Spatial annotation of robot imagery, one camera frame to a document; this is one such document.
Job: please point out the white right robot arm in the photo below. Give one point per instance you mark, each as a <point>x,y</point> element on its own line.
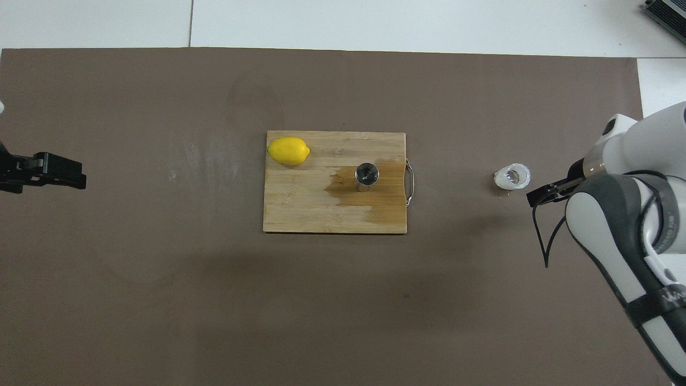
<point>643,139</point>

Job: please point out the steel double jigger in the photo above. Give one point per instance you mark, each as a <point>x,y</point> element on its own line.
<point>367,172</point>

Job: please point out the wooden cutting board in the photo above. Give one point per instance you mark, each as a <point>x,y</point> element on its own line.
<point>300,209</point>

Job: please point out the yellow lemon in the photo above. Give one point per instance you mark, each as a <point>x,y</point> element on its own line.
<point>288,151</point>

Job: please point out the clear faceted glass cup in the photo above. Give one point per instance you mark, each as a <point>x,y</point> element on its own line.
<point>522,174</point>

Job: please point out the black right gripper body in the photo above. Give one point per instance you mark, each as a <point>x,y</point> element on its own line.
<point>578,170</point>

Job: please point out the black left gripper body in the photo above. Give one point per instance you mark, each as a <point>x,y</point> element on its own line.
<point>16,171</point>

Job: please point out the brown paper table mat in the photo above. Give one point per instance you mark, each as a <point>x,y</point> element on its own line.
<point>161,295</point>

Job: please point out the grey metal device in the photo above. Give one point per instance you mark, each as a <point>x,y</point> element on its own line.
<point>670,13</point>

